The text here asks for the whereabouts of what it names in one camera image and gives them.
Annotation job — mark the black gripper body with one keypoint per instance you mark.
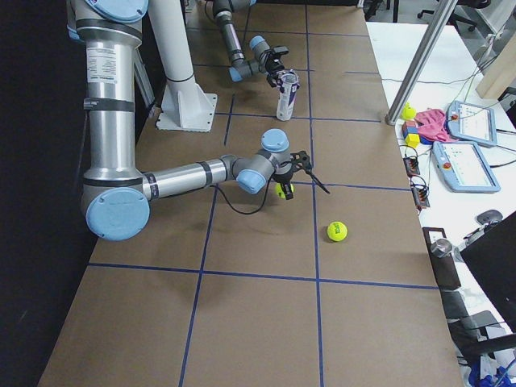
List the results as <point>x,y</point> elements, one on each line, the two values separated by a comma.
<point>274,67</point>
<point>283,177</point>

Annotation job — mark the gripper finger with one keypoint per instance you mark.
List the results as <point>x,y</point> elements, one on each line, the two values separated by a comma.
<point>286,189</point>
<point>272,80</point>
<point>290,80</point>

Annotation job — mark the tennis ball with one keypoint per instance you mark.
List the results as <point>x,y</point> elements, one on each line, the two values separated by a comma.
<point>279,191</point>
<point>337,231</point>

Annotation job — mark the clear tennis ball can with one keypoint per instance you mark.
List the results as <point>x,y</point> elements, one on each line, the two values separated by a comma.
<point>286,102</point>

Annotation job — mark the blue cube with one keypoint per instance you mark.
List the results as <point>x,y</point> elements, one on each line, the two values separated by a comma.
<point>410,130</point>

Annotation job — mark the yellow cube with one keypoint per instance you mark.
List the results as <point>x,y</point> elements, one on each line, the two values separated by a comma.
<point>412,139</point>

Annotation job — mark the pink cloth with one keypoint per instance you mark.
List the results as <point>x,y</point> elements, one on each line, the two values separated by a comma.
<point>431,125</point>

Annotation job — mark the steel cup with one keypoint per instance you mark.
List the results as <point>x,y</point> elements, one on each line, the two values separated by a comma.
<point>441,248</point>

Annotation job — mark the teach pendant near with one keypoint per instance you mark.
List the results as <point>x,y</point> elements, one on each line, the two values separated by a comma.
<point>463,168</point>

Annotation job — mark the teach pendant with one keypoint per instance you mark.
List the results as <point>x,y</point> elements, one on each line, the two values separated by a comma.
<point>463,168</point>
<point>471,122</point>

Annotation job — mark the teach pendant far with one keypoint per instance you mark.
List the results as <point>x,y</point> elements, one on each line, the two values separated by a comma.
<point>471,122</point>

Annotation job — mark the black computer mouse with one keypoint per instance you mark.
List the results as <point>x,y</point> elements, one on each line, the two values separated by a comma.
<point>489,217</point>

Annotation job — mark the black monitor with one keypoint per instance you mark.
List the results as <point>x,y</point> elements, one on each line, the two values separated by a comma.
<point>491,260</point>

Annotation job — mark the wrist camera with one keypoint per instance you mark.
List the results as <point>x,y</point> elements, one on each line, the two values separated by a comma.
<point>301,161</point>
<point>276,52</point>

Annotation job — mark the white mounting post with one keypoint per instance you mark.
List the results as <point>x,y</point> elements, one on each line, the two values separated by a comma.
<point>185,106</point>

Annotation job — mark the aluminium frame post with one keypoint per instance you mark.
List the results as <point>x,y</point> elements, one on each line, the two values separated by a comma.
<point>442,13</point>

